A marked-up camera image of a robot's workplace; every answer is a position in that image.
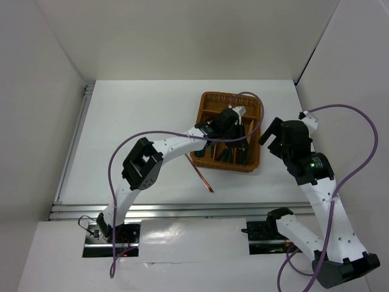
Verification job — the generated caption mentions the gold knife green handle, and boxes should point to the gold knife green handle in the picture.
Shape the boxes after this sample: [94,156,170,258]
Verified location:
[236,148,244,164]
[242,147,247,165]
[247,119,255,145]

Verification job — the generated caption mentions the brown wicker cutlery tray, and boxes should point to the brown wicker cutlery tray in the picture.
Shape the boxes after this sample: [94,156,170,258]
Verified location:
[190,91,263,173]

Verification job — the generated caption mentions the gold spoon green handle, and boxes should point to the gold spoon green handle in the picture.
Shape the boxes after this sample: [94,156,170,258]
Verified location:
[210,144,215,160]
[195,145,207,158]

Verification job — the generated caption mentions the copper chopstick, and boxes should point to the copper chopstick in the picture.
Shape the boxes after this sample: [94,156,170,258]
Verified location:
[185,154,214,193]
[194,166,214,193]

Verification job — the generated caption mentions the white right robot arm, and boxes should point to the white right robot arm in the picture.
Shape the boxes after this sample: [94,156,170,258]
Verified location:
[258,116,380,288]

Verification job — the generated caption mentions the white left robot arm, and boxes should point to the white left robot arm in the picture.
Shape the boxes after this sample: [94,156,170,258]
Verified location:
[97,106,246,243]

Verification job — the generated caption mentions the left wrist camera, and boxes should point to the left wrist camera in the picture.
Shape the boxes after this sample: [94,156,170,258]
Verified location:
[229,106,246,116]

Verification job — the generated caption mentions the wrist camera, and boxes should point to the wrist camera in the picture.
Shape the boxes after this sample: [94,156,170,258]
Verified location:
[298,111,318,135]
[229,106,246,116]

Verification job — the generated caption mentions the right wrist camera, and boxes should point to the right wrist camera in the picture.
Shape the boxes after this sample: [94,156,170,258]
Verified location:
[298,111,318,135]

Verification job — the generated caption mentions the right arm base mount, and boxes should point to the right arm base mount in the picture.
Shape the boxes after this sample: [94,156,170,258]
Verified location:
[241,207,296,255]

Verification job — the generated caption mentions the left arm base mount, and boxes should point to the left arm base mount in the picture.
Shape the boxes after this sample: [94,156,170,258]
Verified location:
[77,215,140,258]

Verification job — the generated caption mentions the aluminium table frame rail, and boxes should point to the aluminium table frame rail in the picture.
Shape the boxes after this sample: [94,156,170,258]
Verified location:
[50,80,312,221]

